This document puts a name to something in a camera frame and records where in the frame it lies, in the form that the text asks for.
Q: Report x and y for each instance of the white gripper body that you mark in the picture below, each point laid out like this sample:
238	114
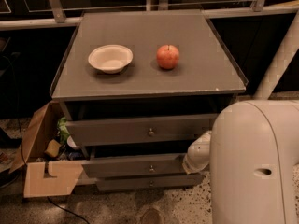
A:
193	160

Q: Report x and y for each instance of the grey drawer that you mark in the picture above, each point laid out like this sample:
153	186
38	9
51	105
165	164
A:
139	130
147	182
153	164

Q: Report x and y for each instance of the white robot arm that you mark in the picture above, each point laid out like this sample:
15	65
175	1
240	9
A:
250	151

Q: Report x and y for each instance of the grey top drawer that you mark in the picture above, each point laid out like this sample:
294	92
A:
139	130

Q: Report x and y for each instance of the grey bottom drawer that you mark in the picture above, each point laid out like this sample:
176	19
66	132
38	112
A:
147	182

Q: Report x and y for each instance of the grey wooden drawer cabinet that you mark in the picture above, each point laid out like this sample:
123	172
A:
203	82

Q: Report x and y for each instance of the white diagonal pole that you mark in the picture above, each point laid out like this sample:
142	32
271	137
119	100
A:
283	57

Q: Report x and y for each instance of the red apple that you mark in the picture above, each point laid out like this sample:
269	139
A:
167	56

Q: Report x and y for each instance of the white cup in box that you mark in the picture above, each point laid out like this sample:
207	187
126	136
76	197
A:
72	144

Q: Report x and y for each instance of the white paper bowl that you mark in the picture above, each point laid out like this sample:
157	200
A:
110	59

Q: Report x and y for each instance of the green crumpled bag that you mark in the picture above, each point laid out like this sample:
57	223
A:
63	133

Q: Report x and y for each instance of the yellow sponge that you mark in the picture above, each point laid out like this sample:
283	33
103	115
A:
53	148

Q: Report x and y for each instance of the brown cardboard box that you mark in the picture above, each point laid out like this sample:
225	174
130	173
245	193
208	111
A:
45	179

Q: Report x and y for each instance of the metal window railing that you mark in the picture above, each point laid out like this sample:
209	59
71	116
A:
18	14

